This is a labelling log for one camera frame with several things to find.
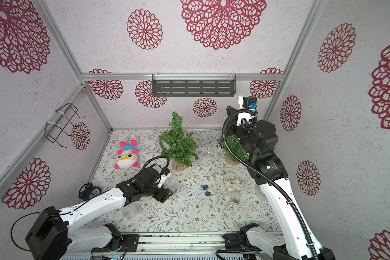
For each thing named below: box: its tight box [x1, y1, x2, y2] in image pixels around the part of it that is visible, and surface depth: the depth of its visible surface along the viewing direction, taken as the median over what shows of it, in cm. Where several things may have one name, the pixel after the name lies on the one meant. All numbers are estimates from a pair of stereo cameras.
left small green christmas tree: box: [159, 111, 199, 172], surface depth 82 cm
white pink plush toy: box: [114, 139, 140, 170], surface depth 99 cm
